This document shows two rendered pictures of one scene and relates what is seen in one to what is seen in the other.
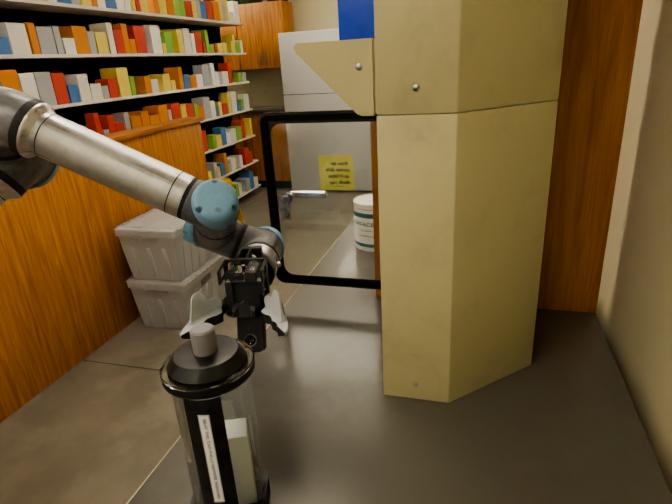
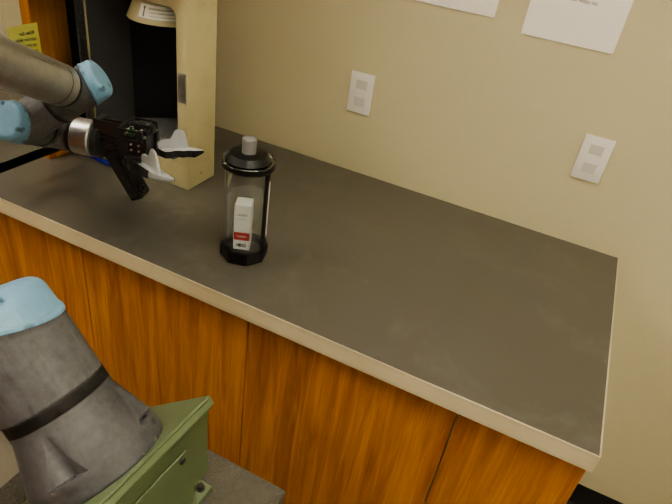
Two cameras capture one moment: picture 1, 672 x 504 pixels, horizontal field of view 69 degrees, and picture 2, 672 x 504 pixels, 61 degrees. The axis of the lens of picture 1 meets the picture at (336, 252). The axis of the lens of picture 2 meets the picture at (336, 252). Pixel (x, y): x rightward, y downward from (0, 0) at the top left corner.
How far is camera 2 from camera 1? 1.22 m
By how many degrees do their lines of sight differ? 76
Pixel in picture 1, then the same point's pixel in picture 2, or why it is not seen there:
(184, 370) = (264, 159)
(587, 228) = not seen: hidden behind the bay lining
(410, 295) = (199, 111)
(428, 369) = (206, 158)
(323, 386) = (158, 206)
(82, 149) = (14, 52)
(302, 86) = not seen: outside the picture
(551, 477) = (282, 171)
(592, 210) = not seen: hidden behind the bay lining
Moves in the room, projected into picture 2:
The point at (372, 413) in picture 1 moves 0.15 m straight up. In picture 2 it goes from (202, 197) to (202, 142)
